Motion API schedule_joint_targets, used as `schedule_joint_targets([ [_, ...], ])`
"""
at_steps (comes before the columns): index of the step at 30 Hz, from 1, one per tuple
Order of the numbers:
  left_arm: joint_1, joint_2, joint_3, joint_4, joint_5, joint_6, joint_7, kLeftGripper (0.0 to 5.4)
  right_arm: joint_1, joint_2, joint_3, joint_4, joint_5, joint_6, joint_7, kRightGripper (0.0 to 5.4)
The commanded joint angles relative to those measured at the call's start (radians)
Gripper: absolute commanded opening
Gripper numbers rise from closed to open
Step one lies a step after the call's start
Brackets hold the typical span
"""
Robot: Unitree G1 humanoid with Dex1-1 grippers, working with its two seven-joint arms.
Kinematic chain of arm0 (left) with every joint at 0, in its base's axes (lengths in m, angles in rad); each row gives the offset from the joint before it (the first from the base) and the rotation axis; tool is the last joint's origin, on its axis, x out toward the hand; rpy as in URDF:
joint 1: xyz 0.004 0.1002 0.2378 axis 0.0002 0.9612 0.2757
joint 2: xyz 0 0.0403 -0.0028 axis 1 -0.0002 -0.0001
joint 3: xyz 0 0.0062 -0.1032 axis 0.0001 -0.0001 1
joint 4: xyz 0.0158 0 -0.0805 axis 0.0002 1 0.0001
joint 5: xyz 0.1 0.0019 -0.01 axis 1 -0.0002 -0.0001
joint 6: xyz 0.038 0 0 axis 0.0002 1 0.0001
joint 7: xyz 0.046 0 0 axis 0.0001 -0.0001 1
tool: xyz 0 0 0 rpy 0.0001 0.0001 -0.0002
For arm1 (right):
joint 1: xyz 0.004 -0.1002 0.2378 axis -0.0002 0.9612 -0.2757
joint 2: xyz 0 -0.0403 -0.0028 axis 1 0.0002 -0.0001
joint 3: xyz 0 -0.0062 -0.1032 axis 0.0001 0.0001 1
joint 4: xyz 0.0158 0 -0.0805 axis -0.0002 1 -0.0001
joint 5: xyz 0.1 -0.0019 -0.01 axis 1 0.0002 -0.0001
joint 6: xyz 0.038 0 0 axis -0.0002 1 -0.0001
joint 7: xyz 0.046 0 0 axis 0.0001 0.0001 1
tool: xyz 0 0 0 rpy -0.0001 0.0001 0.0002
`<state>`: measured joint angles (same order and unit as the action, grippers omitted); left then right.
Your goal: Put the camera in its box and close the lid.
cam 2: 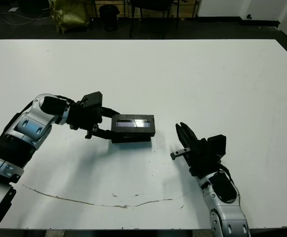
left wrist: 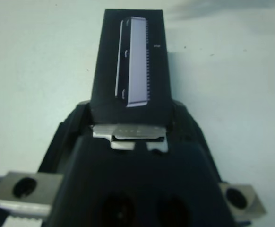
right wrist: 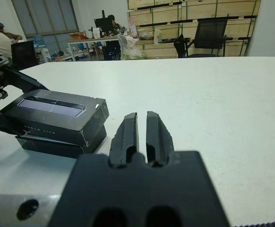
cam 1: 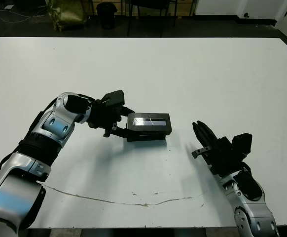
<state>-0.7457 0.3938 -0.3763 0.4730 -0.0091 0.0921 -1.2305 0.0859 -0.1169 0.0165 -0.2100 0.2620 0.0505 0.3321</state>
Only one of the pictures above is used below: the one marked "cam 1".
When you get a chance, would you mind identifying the white floor cable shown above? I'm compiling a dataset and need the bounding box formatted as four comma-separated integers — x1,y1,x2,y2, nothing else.
0,5,49,22

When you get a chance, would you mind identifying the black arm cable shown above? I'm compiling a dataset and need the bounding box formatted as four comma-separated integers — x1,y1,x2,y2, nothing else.
29,93,102,131
241,160,253,176

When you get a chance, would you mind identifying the yellow-green plastic bag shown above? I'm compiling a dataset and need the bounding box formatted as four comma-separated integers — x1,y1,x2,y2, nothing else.
47,0,88,32

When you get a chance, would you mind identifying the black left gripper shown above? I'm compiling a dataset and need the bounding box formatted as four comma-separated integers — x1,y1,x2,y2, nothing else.
87,98,136,138

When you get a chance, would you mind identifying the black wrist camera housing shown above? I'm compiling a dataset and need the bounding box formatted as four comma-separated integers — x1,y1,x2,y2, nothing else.
101,90,126,107
232,133,253,157

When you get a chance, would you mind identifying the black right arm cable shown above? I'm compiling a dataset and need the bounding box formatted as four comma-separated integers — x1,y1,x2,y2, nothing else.
241,160,253,176

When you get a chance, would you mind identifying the black waste bin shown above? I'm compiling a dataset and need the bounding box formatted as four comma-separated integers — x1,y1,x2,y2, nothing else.
96,2,117,30

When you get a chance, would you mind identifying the black office chair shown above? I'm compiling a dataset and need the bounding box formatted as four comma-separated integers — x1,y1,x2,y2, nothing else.
126,0,178,38

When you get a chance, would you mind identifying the black printed box lid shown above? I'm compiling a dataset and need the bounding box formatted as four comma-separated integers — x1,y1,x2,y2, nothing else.
126,112,172,136

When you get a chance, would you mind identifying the black right wrist camera housing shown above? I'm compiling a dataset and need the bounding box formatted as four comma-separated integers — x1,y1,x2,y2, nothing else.
232,133,253,157

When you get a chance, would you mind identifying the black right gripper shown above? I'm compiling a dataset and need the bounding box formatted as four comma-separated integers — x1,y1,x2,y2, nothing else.
191,120,246,177

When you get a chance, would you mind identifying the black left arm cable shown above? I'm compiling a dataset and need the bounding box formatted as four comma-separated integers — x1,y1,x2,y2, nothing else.
29,93,102,131

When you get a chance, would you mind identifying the black box base white insert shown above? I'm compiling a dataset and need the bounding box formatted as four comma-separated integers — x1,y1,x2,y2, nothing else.
126,134,168,143

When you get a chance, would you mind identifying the black left wrist camera housing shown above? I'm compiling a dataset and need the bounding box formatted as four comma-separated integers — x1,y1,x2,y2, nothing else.
101,90,126,107

